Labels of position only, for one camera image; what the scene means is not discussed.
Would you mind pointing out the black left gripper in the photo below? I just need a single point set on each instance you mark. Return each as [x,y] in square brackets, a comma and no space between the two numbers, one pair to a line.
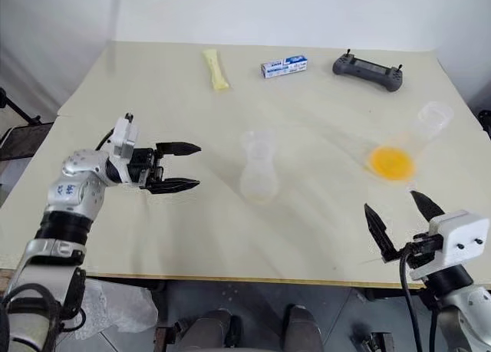
[144,166]

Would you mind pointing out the black metal bracket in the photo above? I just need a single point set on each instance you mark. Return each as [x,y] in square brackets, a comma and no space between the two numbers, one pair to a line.
[374,340]

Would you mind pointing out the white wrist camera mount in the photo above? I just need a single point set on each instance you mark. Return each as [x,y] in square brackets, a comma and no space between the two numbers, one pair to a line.
[124,137]
[458,237]

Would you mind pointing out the yellow snack packet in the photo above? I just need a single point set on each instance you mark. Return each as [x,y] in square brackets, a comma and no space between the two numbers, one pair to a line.
[215,70]

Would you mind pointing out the black tripod stand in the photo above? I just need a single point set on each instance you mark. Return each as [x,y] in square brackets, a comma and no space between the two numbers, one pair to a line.
[19,108]

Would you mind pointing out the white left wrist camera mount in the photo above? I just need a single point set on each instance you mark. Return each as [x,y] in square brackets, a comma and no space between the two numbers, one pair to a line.
[124,137]

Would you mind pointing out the clear plastic cup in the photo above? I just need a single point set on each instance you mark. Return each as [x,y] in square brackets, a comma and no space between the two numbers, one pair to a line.
[429,127]

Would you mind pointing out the dark rounded shape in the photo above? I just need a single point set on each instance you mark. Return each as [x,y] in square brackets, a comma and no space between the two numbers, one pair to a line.
[305,329]
[209,329]

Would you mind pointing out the blue and white small box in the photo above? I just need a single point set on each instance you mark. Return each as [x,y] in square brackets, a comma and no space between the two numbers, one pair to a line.
[284,66]

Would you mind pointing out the clear crumpled plastic bag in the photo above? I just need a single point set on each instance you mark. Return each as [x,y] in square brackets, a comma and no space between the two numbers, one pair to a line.
[119,310]

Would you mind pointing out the clear plastic bottle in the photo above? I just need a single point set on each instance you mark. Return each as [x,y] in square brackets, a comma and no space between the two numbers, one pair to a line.
[259,168]

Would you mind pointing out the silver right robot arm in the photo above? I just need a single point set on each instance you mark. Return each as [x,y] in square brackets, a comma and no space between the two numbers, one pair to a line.
[460,302]

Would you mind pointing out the dark mesh tray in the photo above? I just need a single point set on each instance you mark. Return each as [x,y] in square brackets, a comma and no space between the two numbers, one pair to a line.
[27,139]

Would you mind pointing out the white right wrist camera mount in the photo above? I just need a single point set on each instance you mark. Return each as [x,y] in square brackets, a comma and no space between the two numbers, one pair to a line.
[458,237]

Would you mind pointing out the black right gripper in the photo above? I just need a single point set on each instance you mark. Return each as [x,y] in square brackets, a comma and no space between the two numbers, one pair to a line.
[422,248]

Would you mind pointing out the orange liquid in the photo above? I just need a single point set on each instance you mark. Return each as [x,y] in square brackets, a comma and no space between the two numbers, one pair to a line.
[391,163]

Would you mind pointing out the black device at table side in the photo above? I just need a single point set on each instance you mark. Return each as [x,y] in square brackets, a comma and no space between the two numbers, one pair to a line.
[485,124]

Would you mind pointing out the grey handheld controller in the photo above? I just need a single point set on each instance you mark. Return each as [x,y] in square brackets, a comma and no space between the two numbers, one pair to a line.
[366,69]

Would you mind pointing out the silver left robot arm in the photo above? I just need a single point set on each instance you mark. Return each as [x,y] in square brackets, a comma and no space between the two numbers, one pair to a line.
[73,191]

